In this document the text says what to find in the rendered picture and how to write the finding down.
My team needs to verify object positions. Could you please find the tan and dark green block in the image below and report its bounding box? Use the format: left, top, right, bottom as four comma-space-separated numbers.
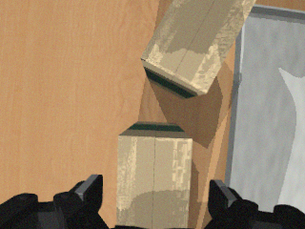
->
116, 121, 193, 229
140, 0, 256, 99

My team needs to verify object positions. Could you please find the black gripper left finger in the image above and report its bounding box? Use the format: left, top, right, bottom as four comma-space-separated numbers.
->
0, 174, 114, 229

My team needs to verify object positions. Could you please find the grey shallow tray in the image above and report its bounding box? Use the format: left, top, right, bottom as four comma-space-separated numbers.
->
224, 4, 305, 214

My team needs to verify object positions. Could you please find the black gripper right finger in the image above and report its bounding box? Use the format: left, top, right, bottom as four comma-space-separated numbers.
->
204, 179, 305, 229

